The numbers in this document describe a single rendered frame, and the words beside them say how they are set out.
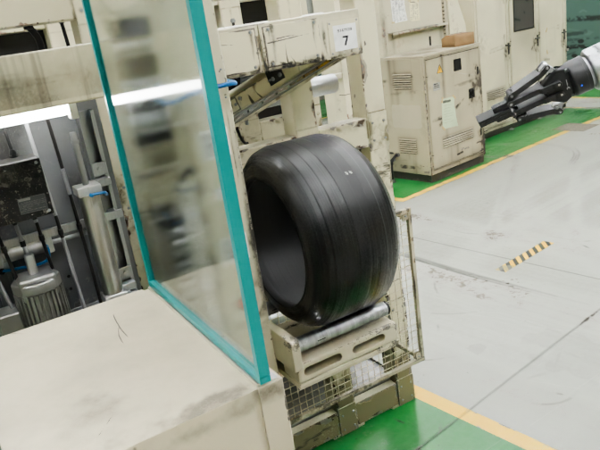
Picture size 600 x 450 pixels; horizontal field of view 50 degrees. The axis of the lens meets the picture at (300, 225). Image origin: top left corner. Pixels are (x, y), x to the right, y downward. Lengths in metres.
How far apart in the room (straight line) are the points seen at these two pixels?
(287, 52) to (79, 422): 1.35
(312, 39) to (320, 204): 0.63
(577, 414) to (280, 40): 2.02
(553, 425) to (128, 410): 2.26
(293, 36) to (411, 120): 4.54
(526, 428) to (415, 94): 4.09
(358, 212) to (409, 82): 4.80
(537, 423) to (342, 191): 1.66
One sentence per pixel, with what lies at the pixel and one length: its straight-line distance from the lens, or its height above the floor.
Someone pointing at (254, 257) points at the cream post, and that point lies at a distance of 1.78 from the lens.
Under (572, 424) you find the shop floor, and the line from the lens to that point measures 3.05.
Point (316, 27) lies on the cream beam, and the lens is 2.11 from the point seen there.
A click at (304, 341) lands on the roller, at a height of 0.91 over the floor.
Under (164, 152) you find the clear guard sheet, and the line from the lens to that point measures 1.11.
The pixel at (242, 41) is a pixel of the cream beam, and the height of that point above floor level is 1.74.
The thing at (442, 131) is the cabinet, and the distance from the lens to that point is 6.58.
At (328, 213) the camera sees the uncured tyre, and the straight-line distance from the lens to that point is 1.67.
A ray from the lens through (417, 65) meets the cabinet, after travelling 6.37.
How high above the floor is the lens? 1.80
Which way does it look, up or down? 18 degrees down
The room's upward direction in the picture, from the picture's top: 9 degrees counter-clockwise
